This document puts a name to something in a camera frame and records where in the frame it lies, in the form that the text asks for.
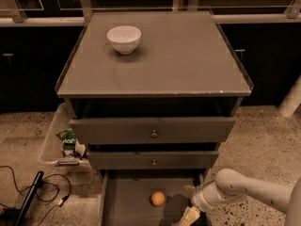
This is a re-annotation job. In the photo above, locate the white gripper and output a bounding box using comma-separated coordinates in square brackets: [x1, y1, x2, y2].
[179, 182, 216, 226]

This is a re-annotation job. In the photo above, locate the orange fruit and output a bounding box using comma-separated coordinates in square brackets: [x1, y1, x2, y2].
[150, 190, 166, 206]

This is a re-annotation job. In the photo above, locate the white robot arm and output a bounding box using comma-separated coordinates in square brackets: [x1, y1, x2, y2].
[179, 169, 301, 226]

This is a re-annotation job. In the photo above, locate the grey bottom drawer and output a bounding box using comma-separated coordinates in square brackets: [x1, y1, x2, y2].
[100, 169, 203, 226]

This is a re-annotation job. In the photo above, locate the grey drawer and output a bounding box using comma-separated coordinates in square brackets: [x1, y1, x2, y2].
[87, 151, 218, 170]
[100, 169, 203, 226]
[70, 117, 235, 144]

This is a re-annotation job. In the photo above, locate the grey top drawer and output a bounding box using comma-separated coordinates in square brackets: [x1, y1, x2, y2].
[70, 117, 235, 144]

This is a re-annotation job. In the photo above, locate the grey middle drawer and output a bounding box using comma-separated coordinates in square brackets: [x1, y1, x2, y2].
[87, 151, 218, 170]

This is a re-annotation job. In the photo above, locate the grey drawer cabinet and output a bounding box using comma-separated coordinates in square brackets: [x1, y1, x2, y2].
[55, 10, 254, 181]

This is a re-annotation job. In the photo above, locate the green snack bag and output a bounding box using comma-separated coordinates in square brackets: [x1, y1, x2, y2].
[55, 128, 76, 150]

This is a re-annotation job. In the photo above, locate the clear plastic bin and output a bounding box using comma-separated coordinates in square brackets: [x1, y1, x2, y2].
[40, 104, 91, 171]

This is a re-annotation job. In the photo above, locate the black bar on floor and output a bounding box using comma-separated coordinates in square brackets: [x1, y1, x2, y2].
[13, 170, 44, 226]

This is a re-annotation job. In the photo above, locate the white ceramic bowl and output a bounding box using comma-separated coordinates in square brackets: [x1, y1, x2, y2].
[106, 25, 142, 55]

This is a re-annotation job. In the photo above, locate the black cable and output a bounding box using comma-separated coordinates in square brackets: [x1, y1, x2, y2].
[0, 165, 72, 226]

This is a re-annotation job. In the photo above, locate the white pipe post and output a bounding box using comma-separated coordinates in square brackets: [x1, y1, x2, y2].
[277, 75, 301, 118]

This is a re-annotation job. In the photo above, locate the metal window rail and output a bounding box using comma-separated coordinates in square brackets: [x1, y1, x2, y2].
[0, 0, 301, 26]

